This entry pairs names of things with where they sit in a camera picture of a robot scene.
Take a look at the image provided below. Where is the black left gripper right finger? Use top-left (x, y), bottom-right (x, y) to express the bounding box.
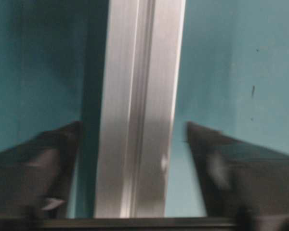
top-left (187, 121), bottom-right (289, 217)

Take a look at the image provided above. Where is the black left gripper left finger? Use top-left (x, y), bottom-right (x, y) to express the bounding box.
top-left (0, 121), bottom-right (80, 218)

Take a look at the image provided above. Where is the silver aluminium extrusion rail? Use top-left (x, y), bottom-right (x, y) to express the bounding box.
top-left (94, 0), bottom-right (185, 218)

